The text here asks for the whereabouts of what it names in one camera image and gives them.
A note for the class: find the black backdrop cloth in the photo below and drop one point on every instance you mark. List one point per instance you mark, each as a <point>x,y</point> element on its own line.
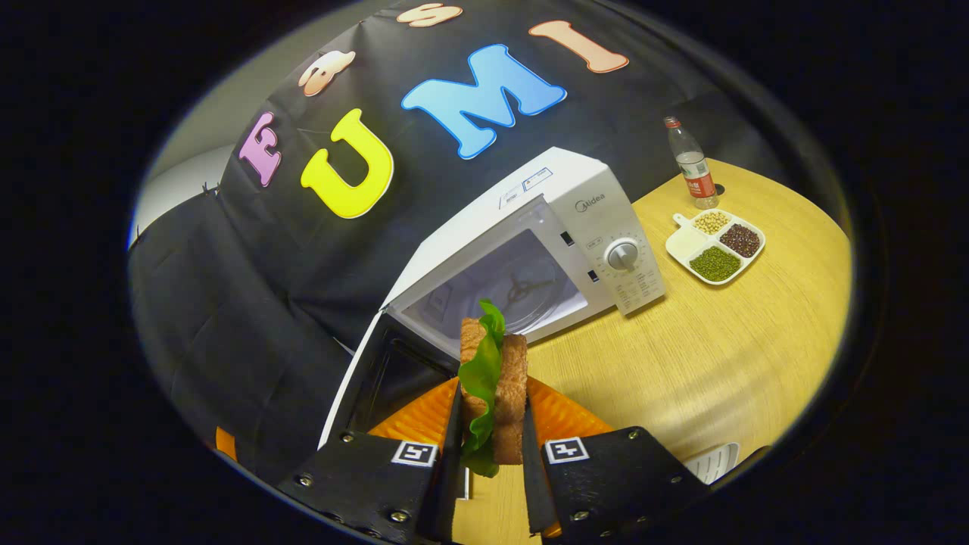
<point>227,318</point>

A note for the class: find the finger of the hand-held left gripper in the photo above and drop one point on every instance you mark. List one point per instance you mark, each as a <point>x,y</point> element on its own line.
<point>225,445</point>

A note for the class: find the white divided plate of beans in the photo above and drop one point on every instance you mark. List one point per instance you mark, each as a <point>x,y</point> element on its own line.
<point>715,261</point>

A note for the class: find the clear bottle with red label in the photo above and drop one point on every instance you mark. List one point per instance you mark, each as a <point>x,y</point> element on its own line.
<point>695,170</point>

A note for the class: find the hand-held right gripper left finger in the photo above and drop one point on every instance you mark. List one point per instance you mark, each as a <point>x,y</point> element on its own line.
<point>451,469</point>

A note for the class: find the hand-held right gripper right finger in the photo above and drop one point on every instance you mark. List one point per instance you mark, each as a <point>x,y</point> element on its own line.
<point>534,484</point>

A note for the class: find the glass microwave turntable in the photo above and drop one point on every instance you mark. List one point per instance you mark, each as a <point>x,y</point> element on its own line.
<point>530,295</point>

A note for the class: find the lettuce sandwich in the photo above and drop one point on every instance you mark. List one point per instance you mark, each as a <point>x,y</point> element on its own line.
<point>515,393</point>

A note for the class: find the white microwave oven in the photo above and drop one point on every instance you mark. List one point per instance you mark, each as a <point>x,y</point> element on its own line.
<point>590,189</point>

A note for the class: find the white sandwich holder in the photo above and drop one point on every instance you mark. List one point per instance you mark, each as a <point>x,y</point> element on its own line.
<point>713,462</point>

